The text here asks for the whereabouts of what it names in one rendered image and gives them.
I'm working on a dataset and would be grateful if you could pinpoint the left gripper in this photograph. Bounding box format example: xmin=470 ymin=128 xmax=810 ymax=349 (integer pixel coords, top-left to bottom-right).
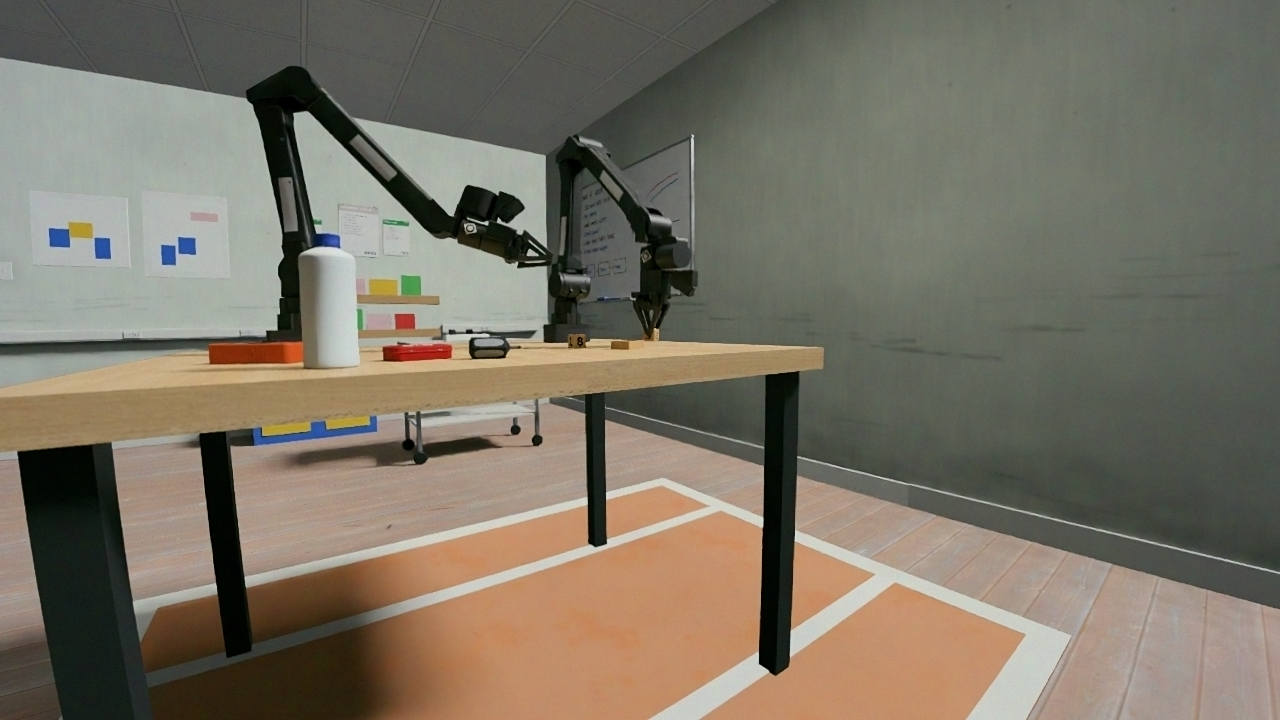
xmin=631 ymin=266 xmax=671 ymax=334

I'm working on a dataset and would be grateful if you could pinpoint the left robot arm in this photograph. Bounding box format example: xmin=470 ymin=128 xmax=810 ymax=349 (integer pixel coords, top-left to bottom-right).
xmin=543 ymin=135 xmax=698 ymax=331

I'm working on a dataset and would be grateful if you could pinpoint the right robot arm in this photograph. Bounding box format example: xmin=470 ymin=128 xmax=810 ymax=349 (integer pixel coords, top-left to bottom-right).
xmin=246 ymin=67 xmax=525 ymax=338

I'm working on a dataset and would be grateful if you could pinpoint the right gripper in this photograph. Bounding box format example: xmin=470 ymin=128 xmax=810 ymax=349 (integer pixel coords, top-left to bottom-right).
xmin=480 ymin=227 xmax=553 ymax=269

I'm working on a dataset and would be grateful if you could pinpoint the white plastic bottle with blue cap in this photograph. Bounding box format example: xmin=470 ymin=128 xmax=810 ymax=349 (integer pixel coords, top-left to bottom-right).
xmin=298 ymin=233 xmax=360 ymax=369

